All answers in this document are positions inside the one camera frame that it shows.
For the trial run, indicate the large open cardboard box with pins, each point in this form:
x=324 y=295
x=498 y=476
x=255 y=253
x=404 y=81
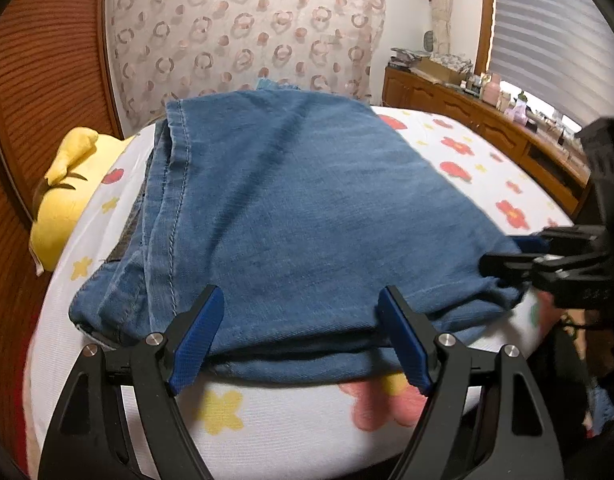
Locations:
x=437 y=70

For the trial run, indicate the wooden sideboard cabinet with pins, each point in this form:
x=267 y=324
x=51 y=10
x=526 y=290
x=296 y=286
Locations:
x=437 y=100

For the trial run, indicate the pink jar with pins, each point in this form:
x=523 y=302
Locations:
x=492 y=91

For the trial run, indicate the circle-patterned sheer curtain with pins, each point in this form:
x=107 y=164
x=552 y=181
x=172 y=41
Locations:
x=237 y=25

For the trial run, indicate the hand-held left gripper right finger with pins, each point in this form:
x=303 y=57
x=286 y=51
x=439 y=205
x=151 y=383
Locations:
x=404 y=340

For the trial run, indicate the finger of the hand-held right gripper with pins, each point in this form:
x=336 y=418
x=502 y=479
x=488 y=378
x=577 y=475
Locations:
x=562 y=240
x=507 y=266

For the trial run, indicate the striped window blind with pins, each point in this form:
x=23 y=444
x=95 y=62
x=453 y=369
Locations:
x=552 y=35

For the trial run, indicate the yellow plush toy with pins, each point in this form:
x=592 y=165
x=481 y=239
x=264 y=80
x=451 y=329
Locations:
x=62 y=210

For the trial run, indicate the floral patterned cloth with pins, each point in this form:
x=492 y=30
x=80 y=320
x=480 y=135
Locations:
x=454 y=62

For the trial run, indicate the floral tissue box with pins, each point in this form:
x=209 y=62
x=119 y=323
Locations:
x=519 y=111

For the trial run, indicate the blue denim pants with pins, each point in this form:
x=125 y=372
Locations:
x=297 y=210

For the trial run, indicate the white floral quilt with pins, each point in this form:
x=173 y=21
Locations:
x=267 y=435

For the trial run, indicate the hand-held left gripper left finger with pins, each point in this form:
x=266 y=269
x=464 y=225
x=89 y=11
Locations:
x=197 y=340

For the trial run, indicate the wooden window frame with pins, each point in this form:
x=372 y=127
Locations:
x=487 y=20

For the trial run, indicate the stack of books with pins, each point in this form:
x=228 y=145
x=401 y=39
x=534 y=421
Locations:
x=406 y=57

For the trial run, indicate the beige lace curtain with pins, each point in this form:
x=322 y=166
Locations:
x=441 y=20

